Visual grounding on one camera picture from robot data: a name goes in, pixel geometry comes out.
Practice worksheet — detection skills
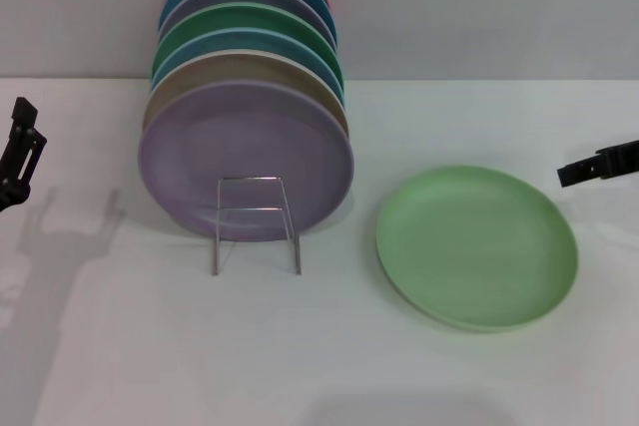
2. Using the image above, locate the light green plate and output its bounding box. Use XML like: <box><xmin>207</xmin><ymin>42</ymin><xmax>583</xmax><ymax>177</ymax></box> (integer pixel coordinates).
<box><xmin>374</xmin><ymin>164</ymin><xmax>580</xmax><ymax>334</ymax></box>

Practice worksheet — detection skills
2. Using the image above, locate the beige plate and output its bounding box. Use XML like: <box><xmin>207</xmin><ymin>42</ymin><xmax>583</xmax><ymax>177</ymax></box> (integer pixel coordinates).
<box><xmin>142</xmin><ymin>49</ymin><xmax>350</xmax><ymax>144</ymax></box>

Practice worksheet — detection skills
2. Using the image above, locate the light blue plate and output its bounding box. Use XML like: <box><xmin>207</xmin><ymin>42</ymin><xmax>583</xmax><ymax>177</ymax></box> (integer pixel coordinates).
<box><xmin>149</xmin><ymin>29</ymin><xmax>346</xmax><ymax>103</ymax></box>

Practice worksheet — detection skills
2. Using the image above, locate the dark green plate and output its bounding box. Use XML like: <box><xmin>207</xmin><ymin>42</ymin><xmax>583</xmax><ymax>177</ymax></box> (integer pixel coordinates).
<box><xmin>151</xmin><ymin>2</ymin><xmax>345</xmax><ymax>93</ymax></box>

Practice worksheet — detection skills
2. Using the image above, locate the metal wire plate rack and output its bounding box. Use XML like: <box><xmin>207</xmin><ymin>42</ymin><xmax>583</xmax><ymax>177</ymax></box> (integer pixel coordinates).
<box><xmin>212</xmin><ymin>176</ymin><xmax>304</xmax><ymax>277</ymax></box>

